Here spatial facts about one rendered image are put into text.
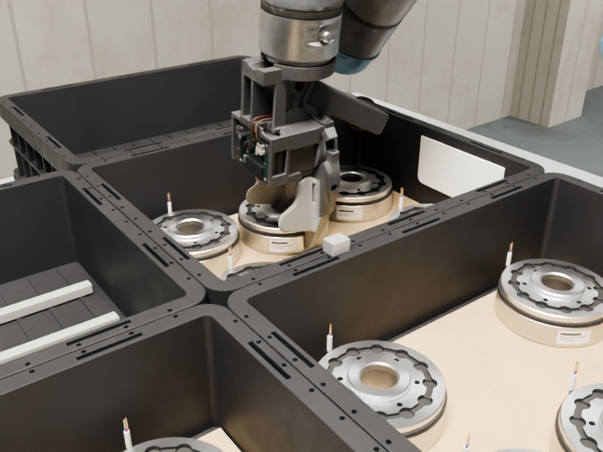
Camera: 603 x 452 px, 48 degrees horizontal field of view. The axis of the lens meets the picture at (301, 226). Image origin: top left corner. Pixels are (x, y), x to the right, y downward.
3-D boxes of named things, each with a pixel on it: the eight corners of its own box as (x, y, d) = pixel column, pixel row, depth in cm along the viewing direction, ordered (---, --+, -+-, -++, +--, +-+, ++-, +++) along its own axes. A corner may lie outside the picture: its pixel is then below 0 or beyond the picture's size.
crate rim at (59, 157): (244, 67, 115) (244, 53, 113) (362, 115, 93) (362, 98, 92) (-4, 113, 94) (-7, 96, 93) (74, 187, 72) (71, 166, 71)
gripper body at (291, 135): (229, 163, 71) (231, 49, 64) (296, 145, 75) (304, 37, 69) (270, 196, 66) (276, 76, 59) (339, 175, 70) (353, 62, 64)
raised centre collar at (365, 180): (355, 170, 88) (356, 166, 87) (379, 184, 84) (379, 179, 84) (323, 178, 86) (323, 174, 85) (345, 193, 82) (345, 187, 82)
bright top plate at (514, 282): (541, 253, 70) (542, 247, 70) (635, 296, 63) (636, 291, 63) (477, 286, 65) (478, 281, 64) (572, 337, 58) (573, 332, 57)
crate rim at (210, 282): (362, 115, 93) (362, 98, 92) (548, 189, 72) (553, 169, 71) (74, 187, 72) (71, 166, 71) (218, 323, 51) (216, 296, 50)
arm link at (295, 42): (310, -7, 66) (363, 16, 61) (306, 39, 69) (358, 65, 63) (243, 1, 62) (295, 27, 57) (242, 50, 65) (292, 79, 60)
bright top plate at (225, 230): (212, 205, 80) (212, 201, 79) (255, 241, 72) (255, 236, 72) (129, 228, 75) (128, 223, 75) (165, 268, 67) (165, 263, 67)
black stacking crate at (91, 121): (246, 123, 119) (244, 57, 114) (357, 178, 98) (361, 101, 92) (12, 178, 98) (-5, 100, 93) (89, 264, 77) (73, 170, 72)
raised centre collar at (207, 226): (201, 216, 76) (201, 211, 76) (222, 234, 73) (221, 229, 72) (160, 227, 74) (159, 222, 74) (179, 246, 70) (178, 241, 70)
